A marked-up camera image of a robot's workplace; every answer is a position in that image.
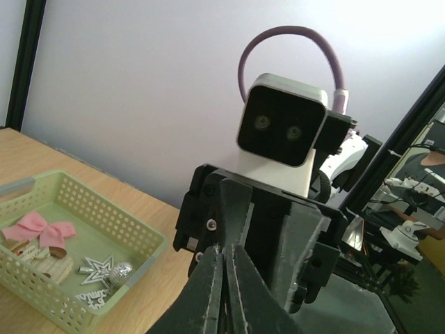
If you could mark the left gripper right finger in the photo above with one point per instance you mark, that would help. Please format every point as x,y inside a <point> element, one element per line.
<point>250,306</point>

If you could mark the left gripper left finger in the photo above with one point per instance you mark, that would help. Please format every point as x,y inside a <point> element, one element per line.
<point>197,309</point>

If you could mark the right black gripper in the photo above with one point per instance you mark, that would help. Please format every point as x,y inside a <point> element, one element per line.
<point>292,241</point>

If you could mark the green perforated plastic basket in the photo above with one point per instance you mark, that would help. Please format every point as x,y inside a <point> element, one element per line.
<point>102,229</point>

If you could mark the brown round doll ornament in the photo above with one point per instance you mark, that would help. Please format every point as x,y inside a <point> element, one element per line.
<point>58,269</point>

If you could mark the pink fabric bow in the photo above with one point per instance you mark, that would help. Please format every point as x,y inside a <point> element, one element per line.
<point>33,226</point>

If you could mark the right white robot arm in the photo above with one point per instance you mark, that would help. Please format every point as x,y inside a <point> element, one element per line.
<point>342,154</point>

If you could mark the silver glitter ball ornament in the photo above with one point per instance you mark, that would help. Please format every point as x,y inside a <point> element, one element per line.
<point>119,274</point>

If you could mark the silver word ornament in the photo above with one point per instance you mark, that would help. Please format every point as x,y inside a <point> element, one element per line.
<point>95,299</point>

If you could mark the silver star ornament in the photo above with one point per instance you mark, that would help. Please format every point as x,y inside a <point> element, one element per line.
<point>97,271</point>

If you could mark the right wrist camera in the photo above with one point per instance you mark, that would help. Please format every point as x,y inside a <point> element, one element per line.
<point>282,119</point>

